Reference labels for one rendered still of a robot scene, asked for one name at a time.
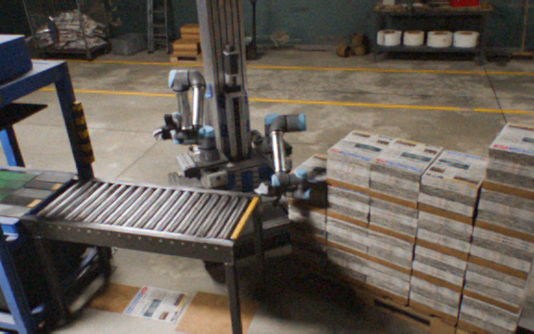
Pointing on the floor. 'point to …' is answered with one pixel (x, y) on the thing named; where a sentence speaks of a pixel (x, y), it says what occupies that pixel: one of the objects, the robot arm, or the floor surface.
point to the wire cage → (71, 32)
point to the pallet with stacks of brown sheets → (188, 45)
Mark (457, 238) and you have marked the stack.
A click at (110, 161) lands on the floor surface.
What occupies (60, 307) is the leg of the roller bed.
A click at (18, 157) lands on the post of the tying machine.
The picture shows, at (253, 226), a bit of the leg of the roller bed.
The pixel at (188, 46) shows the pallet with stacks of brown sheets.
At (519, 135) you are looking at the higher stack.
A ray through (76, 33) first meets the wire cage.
